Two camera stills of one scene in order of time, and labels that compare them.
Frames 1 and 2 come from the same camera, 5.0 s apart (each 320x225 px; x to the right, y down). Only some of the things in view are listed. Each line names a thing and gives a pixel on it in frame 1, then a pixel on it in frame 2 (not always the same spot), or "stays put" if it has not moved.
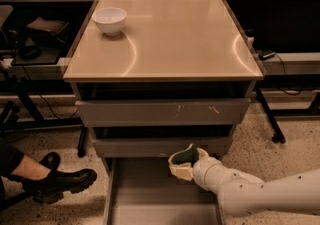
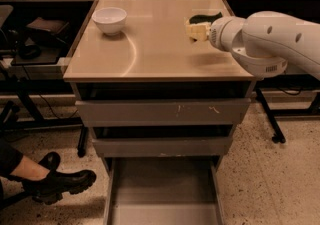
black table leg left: [82, 145] stays put
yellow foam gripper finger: [183, 170] -> [198, 31]
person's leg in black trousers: [13, 161] stays put
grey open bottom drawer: [145, 191] stays put
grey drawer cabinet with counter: [152, 75] stays put
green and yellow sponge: [189, 155] -> [205, 19]
